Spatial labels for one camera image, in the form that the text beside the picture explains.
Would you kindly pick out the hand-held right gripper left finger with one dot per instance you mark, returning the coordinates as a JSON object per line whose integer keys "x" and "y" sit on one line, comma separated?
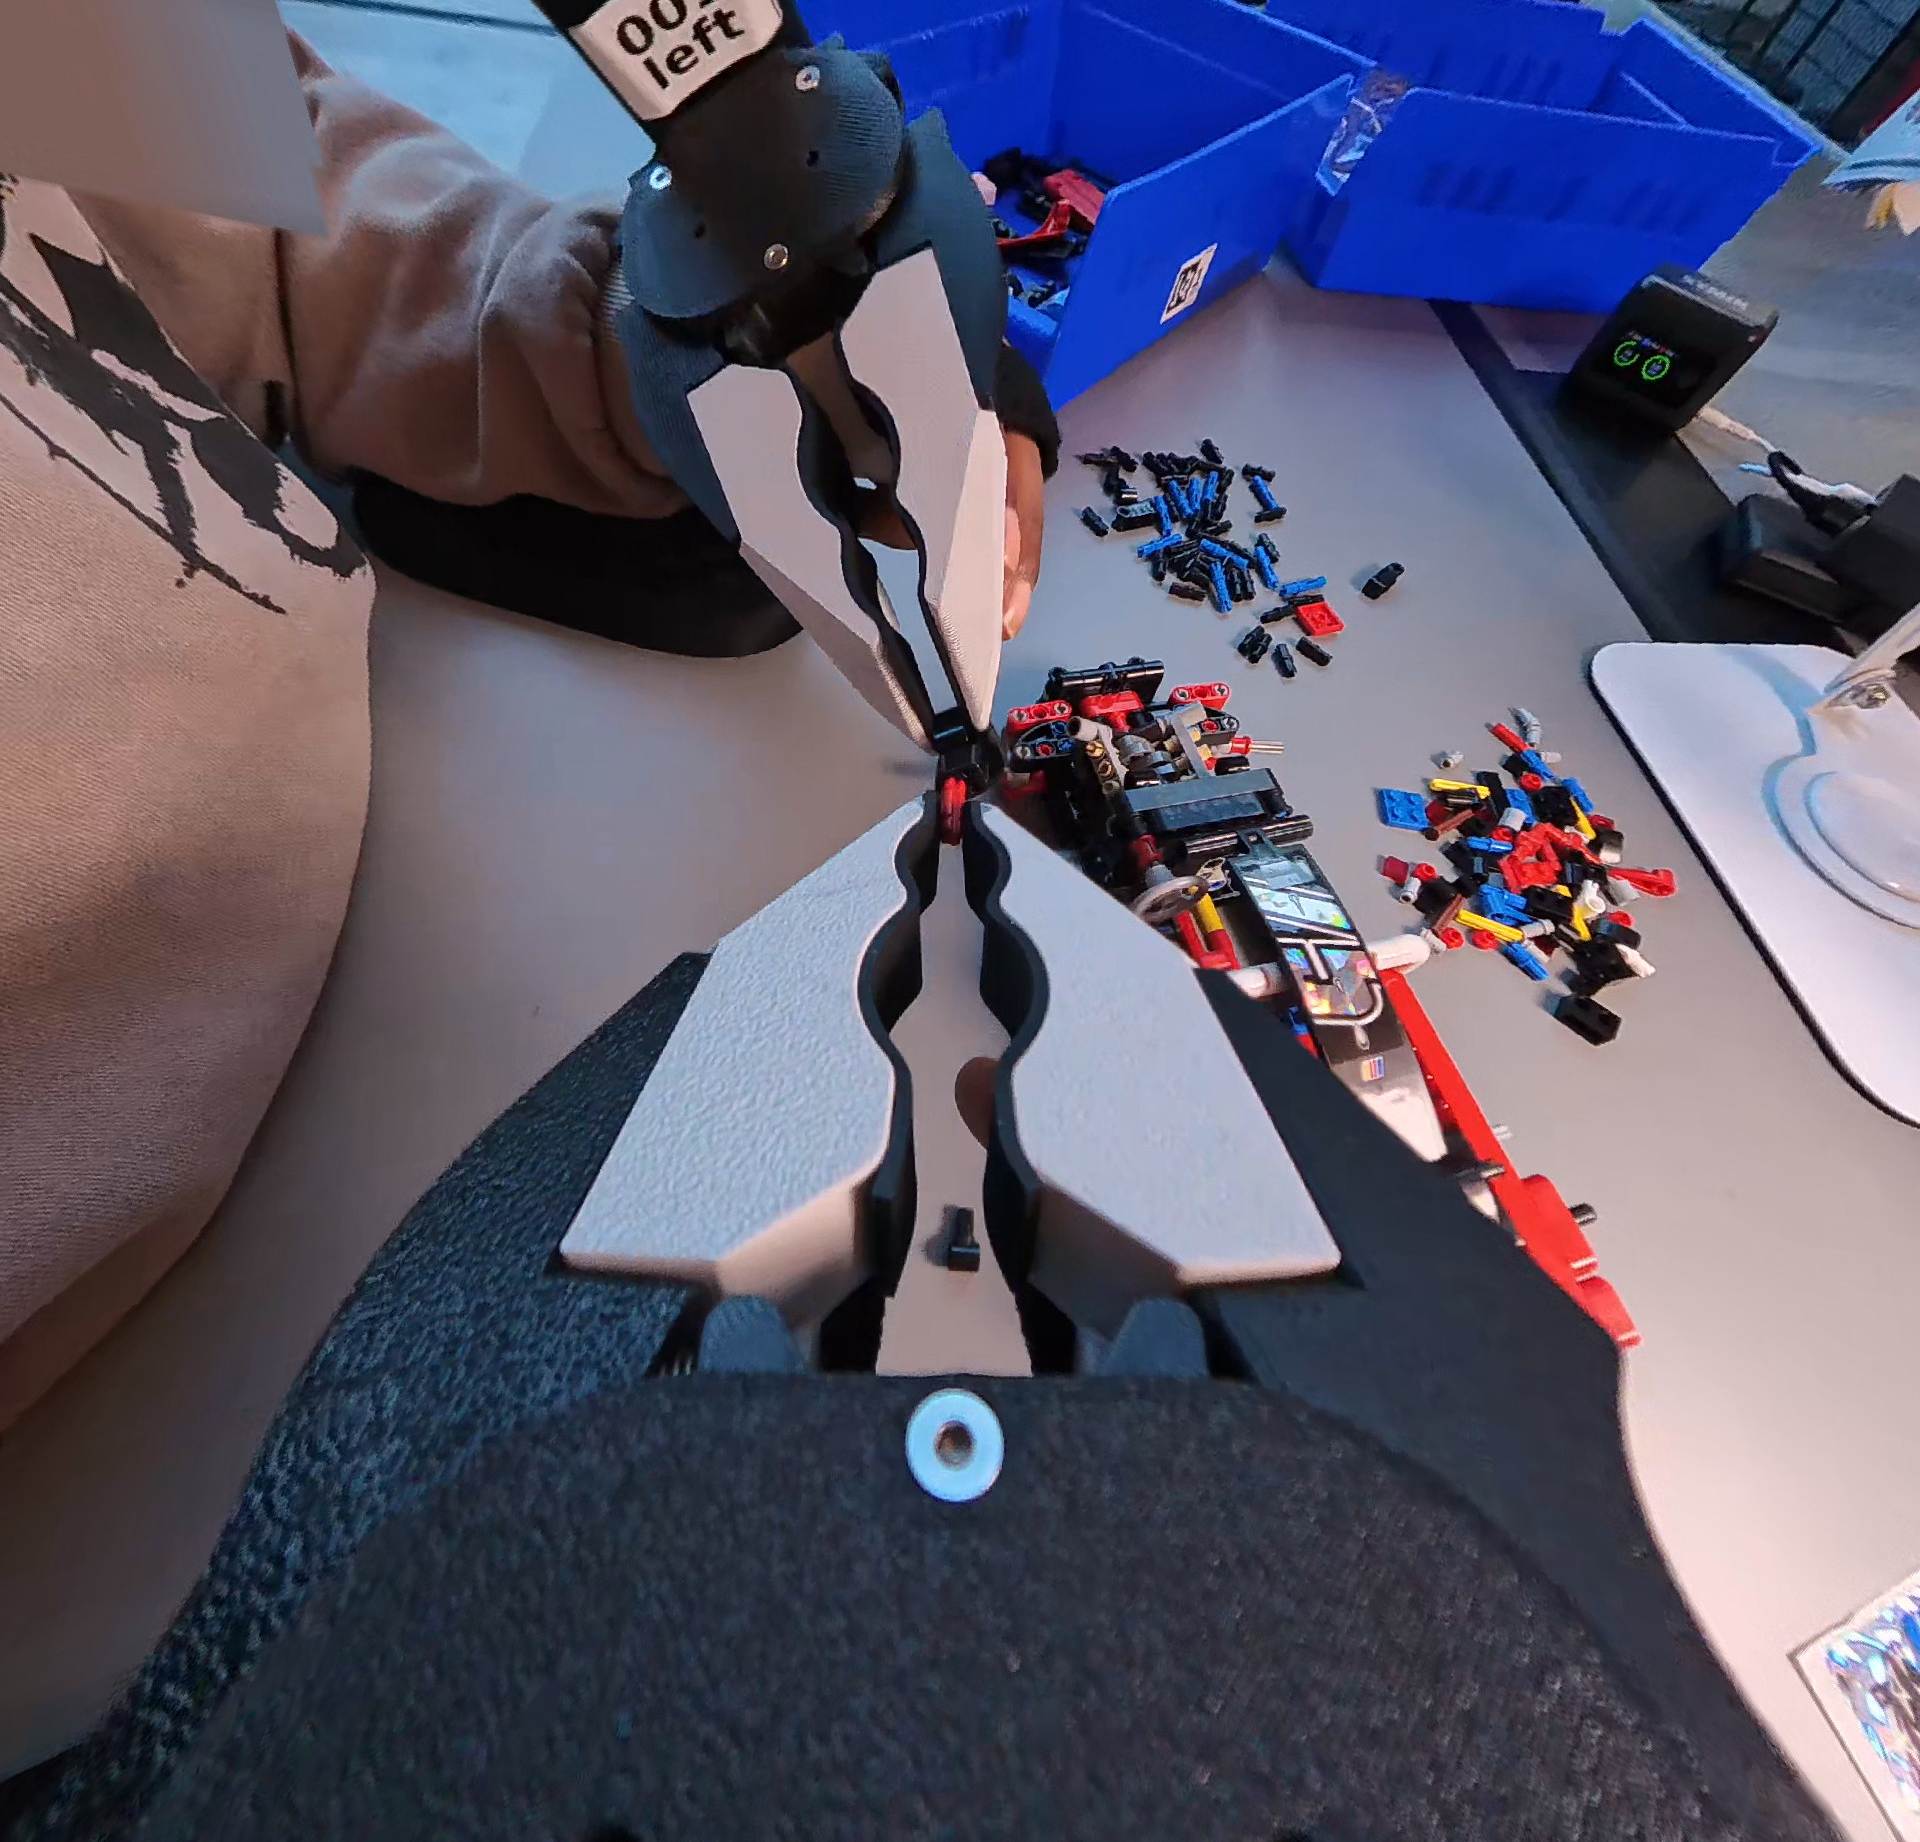
{"x": 751, "y": 1108}

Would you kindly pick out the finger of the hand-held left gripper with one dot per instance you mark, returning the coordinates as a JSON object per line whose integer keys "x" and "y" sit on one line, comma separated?
{"x": 766, "y": 479}
{"x": 953, "y": 433}

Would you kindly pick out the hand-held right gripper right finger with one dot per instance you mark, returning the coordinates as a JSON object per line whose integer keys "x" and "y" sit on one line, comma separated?
{"x": 1155, "y": 1123}

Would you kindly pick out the lego car chassis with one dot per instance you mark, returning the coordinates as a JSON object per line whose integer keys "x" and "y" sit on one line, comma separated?
{"x": 1201, "y": 809}

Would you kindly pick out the black lego connector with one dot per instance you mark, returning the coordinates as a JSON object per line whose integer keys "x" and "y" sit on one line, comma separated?
{"x": 967, "y": 755}

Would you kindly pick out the red lego axle pin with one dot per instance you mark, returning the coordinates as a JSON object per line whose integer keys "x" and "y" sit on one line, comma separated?
{"x": 953, "y": 809}

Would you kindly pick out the person's left forearm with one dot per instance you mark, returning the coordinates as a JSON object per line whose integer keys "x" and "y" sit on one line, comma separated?
{"x": 451, "y": 327}

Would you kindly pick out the heap of red black lego parts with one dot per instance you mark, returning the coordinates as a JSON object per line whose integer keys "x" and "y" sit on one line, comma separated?
{"x": 1050, "y": 221}

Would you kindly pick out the small black lego pin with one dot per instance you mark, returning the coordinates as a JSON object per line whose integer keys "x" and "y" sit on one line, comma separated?
{"x": 956, "y": 1243}

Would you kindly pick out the red flat lego piece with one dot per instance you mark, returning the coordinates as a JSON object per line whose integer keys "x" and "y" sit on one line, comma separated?
{"x": 1321, "y": 617}

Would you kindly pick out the pile of colourful lego pieces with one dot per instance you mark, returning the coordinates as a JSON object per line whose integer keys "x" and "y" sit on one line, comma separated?
{"x": 1530, "y": 883}

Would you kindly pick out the black short lego beam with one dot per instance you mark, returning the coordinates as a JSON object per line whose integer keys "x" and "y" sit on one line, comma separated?
{"x": 1384, "y": 579}

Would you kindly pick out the person's left hand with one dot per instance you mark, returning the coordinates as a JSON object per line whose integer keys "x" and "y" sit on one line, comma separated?
{"x": 1024, "y": 539}

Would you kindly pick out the person's right hand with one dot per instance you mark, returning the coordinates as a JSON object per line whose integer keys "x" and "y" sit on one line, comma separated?
{"x": 976, "y": 1100}

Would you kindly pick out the black padded armrest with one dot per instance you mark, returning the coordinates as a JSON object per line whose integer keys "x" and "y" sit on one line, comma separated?
{"x": 570, "y": 568}

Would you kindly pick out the pile of black blue pins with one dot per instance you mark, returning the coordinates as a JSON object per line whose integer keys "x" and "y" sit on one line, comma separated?
{"x": 1201, "y": 523}

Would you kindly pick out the blue bin with white label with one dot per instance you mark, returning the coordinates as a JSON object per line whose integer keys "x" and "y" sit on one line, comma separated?
{"x": 1170, "y": 86}

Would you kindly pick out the small clear plastic bag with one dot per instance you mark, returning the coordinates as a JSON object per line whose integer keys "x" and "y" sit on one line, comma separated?
{"x": 1358, "y": 132}

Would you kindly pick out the blue storage bin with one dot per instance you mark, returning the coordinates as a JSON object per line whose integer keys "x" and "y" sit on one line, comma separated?
{"x": 1530, "y": 206}

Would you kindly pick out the white book stand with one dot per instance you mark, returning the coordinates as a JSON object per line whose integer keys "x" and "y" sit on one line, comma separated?
{"x": 1710, "y": 763}

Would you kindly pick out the person's beige sweatshirt torso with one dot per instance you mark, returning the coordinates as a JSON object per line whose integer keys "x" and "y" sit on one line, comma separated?
{"x": 151, "y": 823}

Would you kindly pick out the black device with green display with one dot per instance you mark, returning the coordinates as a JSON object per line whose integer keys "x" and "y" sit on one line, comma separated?
{"x": 1666, "y": 351}

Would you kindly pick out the black power adapter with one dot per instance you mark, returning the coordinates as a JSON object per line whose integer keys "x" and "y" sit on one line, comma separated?
{"x": 1830, "y": 554}

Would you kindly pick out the colourful sticker sheet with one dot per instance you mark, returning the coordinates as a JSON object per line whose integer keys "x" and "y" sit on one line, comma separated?
{"x": 1867, "y": 1709}

